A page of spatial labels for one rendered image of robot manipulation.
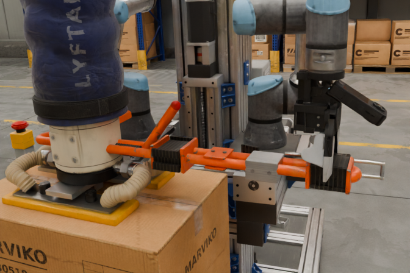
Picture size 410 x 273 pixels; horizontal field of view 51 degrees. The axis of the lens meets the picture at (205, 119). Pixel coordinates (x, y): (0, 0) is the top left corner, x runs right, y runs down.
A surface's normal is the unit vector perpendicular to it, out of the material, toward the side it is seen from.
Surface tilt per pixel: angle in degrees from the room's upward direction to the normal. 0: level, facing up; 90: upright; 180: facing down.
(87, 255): 90
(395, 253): 0
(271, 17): 91
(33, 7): 70
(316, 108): 90
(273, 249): 0
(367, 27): 89
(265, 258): 0
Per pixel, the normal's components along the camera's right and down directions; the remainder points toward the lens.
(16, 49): -0.31, 0.29
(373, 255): -0.04, -0.95
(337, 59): 0.32, 0.25
